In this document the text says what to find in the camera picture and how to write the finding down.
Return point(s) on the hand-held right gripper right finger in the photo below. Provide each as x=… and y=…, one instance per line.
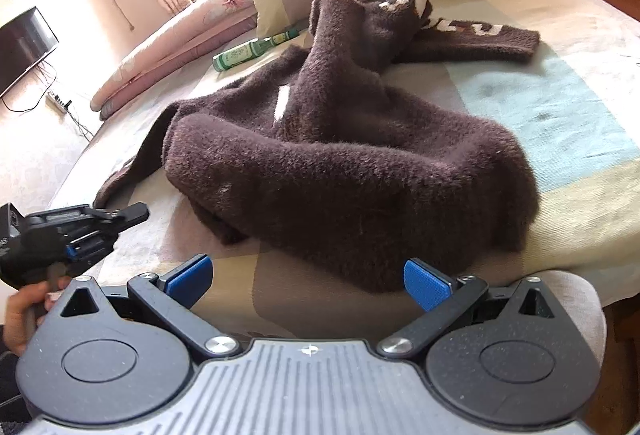
x=425, y=286

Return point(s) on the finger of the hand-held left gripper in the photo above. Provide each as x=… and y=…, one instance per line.
x=125, y=214
x=90, y=251

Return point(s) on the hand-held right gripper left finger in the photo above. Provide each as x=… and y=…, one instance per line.
x=190, y=281

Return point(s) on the brown fuzzy sweater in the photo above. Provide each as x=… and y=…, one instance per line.
x=350, y=175

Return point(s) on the person's left hand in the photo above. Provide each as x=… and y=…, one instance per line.
x=17, y=325

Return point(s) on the white power strip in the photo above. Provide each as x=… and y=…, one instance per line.
x=57, y=102

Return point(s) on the person's leg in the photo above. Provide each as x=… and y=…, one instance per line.
x=575, y=295

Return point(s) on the folded pink floral quilt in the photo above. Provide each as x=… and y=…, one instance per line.
x=165, y=45

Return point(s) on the green glass bottle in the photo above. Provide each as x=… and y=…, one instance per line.
x=240, y=55

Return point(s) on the wall television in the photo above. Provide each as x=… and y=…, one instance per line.
x=25, y=47

